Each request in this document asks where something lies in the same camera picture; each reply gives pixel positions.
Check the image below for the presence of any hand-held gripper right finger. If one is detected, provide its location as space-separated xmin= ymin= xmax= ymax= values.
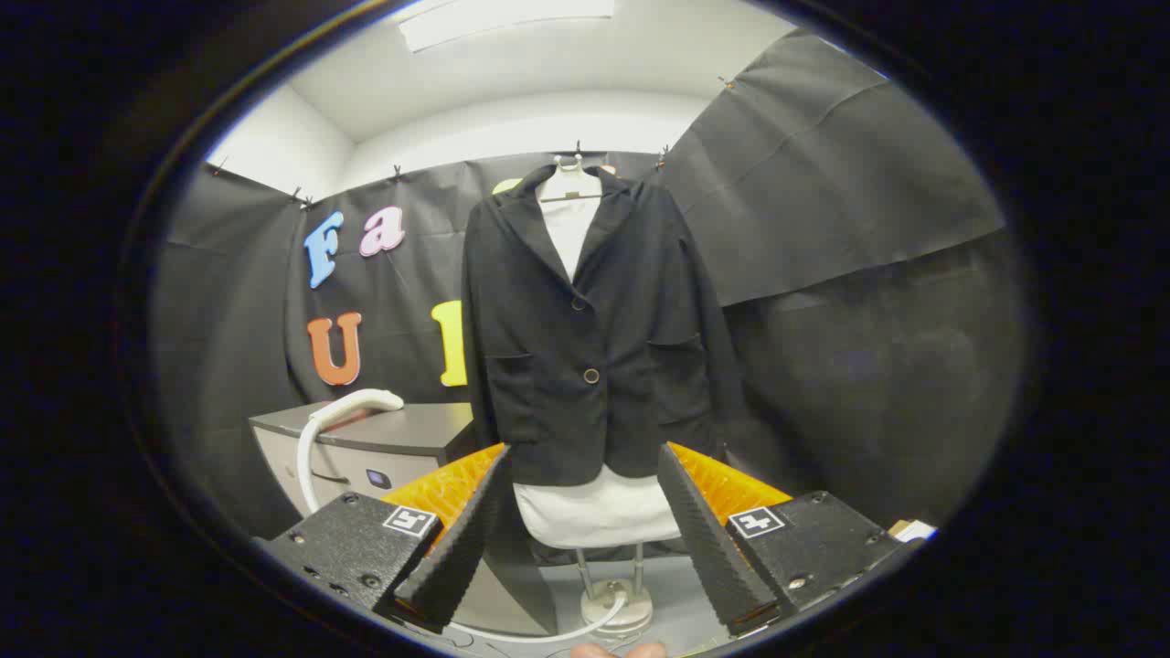
xmin=656 ymin=441 xmax=915 ymax=638

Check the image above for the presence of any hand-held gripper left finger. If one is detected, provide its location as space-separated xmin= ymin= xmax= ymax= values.
xmin=251 ymin=442 xmax=513 ymax=636

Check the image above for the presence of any white garment steamer head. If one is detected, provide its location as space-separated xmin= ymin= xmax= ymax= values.
xmin=311 ymin=388 xmax=405 ymax=430

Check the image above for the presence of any black jacket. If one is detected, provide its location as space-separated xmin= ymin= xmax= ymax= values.
xmin=460 ymin=164 xmax=746 ymax=487

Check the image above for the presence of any white padded garment form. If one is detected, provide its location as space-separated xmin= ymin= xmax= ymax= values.
xmin=512 ymin=195 xmax=682 ymax=549

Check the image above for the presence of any metal stand base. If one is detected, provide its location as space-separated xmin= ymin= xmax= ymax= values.
xmin=574 ymin=544 xmax=654 ymax=638

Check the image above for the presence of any grey cabinet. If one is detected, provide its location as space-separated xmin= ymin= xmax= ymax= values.
xmin=249 ymin=402 xmax=481 ymax=540

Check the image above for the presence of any black backdrop cloth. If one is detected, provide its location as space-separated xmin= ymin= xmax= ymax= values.
xmin=658 ymin=27 xmax=1029 ymax=531
xmin=146 ymin=151 xmax=677 ymax=540

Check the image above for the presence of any white plastic hanger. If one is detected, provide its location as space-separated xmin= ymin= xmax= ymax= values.
xmin=537 ymin=154 xmax=604 ymax=204

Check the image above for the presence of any ceiling light panel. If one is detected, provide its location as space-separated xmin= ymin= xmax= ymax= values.
xmin=398 ymin=0 xmax=615 ymax=53

